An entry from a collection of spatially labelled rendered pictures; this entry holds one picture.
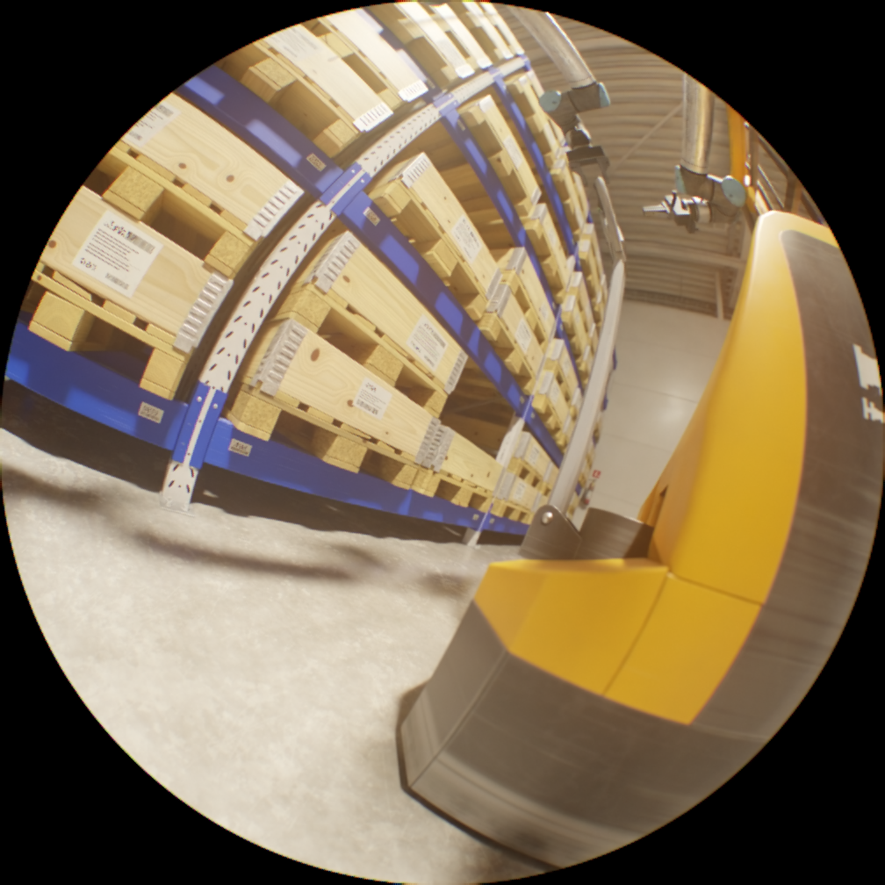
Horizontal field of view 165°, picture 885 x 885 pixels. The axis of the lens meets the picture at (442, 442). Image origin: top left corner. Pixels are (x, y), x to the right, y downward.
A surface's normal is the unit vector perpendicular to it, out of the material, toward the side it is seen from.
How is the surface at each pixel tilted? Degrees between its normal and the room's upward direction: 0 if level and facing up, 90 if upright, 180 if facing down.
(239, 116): 90
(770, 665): 90
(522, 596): 90
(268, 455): 90
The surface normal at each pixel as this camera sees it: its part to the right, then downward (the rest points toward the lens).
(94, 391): 0.76, 0.25
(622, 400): -0.51, -0.31
